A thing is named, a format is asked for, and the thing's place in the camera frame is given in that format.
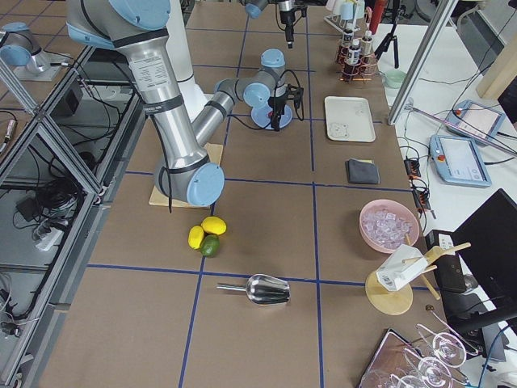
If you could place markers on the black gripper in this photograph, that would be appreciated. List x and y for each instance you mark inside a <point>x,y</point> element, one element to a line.
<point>286,17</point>
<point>278,103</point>

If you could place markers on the blue plate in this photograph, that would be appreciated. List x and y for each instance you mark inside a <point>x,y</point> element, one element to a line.
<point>261,117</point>

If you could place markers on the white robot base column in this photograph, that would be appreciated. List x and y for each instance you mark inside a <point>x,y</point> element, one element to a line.
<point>180,59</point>

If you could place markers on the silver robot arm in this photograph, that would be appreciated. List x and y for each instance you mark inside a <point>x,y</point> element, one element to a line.
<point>254,8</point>
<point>151,36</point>

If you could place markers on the white cup rack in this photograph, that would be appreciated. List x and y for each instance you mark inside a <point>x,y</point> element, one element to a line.
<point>345,14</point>

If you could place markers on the dark drink bottle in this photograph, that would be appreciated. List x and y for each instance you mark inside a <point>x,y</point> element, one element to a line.
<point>353,58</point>
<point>366,48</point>
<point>345,43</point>

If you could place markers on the wooden cutting board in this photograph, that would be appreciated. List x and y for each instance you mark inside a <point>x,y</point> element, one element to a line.
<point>214,153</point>

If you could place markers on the cream bear tray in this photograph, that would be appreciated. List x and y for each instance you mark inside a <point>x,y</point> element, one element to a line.
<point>349,119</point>

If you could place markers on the black tripod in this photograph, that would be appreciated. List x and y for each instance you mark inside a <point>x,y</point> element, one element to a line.
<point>391,37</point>

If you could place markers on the grey folded cloth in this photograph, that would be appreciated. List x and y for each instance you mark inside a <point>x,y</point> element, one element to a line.
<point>362,172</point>

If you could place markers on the green bowl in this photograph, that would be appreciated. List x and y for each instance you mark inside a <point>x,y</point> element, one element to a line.
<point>394,78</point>

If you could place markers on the large yellow lemon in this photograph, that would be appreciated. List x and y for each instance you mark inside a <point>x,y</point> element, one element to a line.
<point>214,225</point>

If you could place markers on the green lime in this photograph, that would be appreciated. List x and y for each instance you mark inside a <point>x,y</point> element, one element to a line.
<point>210,245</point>

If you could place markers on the small yellow lemon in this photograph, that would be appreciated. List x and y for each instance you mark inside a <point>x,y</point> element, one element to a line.
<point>195,237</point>

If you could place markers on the pink bowl of ice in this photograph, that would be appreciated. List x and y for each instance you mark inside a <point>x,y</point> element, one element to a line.
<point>386,224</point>

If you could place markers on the metal scoop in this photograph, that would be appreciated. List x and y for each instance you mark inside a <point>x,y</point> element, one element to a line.
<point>262,289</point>

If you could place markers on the blue teach pendant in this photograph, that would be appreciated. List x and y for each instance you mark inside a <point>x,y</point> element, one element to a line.
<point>458,161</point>
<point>480,121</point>

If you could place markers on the black monitor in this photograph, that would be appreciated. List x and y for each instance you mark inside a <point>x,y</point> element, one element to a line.
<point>491,231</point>

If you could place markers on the copper wire bottle rack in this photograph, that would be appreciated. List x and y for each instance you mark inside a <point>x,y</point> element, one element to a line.
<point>365,72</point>

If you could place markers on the aluminium frame post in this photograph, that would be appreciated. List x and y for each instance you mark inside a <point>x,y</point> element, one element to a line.
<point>429,40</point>

